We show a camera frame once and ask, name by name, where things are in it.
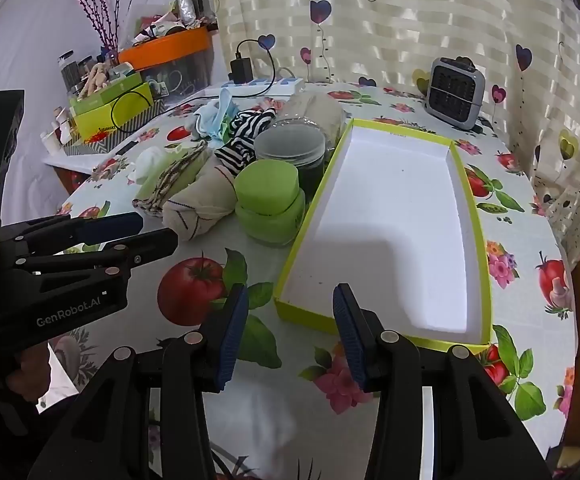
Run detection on lime green lidded jar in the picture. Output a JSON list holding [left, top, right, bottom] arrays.
[[234, 160, 307, 247]]

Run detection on black white striped sock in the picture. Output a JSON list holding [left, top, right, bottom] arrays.
[[213, 132, 258, 176], [227, 107, 278, 141]]

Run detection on purple decorative branches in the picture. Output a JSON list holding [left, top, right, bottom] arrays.
[[67, 0, 143, 56]]

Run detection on pile of assorted packets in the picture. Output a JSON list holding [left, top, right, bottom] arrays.
[[130, 0, 218, 41]]

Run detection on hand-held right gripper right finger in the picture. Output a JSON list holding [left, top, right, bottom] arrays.
[[332, 282, 553, 480]]

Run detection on wooden doll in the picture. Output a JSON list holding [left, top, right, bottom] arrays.
[[77, 62, 113, 98]]

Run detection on light green box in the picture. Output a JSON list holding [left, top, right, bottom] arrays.
[[69, 71, 143, 111]]

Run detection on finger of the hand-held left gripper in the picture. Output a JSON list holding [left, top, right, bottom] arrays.
[[0, 211, 145, 252], [16, 229, 179, 282]]

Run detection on heart print curtain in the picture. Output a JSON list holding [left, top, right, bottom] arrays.
[[210, 0, 580, 261]]

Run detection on beige sock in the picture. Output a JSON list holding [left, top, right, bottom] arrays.
[[162, 152, 238, 243]]

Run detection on fruit print tablecloth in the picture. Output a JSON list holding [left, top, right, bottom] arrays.
[[45, 80, 578, 480]]

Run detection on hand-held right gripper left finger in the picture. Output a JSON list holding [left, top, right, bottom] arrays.
[[27, 282, 250, 480]]

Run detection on small grey heater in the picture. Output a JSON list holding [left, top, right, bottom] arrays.
[[424, 56, 487, 131]]

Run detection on silver foil roll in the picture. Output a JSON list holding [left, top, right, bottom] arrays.
[[177, 0, 201, 26]]

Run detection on clear plastic jar dark contents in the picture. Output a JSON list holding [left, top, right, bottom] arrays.
[[254, 124, 327, 201]]

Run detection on plastic bag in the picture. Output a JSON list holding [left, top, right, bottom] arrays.
[[205, 87, 241, 141]]

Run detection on zigzag patterned box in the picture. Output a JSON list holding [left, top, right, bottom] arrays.
[[62, 97, 166, 156]]

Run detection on white box with lime rim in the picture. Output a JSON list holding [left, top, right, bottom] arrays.
[[274, 119, 493, 353]]

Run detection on orange lidded storage bin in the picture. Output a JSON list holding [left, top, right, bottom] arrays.
[[118, 26, 213, 93]]

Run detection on lime yellow box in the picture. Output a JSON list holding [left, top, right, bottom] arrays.
[[72, 82, 153, 141]]

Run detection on clear jar with beige contents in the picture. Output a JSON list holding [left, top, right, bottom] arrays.
[[275, 91, 346, 146]]

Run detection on white power strip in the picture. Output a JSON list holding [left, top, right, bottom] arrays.
[[205, 77, 305, 101]]

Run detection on black charger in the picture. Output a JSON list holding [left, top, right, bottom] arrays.
[[229, 57, 253, 84]]

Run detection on black cable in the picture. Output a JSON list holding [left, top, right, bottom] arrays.
[[111, 37, 277, 133]]

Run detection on person's left hand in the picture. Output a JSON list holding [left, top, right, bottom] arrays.
[[0, 346, 53, 403]]

